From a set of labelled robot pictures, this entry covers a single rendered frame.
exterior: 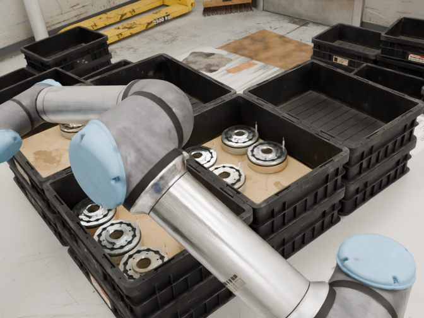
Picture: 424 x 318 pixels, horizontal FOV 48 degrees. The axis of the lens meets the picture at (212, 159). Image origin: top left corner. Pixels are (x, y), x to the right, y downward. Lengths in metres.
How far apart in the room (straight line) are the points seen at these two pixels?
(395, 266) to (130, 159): 0.41
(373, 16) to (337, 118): 2.75
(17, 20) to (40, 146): 3.05
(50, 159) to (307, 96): 0.80
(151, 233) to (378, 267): 0.53
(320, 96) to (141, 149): 0.98
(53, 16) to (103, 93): 3.76
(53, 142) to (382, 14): 3.13
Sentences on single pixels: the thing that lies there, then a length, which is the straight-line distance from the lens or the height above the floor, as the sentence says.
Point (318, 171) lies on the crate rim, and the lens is 1.08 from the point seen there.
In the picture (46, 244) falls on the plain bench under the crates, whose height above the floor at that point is 0.70.
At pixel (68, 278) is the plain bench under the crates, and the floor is 0.70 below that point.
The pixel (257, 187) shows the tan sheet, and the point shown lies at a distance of 1.18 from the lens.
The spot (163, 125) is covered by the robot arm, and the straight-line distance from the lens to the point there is 0.70.
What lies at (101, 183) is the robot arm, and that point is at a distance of 0.67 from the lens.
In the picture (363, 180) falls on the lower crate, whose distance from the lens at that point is 1.26.
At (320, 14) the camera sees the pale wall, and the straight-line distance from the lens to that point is 4.38.
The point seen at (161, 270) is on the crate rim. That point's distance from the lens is 0.89.
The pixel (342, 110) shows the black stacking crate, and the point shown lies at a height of 0.83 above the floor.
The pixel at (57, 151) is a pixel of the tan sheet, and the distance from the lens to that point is 1.44.
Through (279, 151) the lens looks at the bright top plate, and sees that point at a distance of 1.25.
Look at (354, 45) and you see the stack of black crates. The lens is 3.06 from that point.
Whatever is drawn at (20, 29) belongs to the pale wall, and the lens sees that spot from 4.49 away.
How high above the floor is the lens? 1.59
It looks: 36 degrees down
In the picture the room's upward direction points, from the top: 5 degrees counter-clockwise
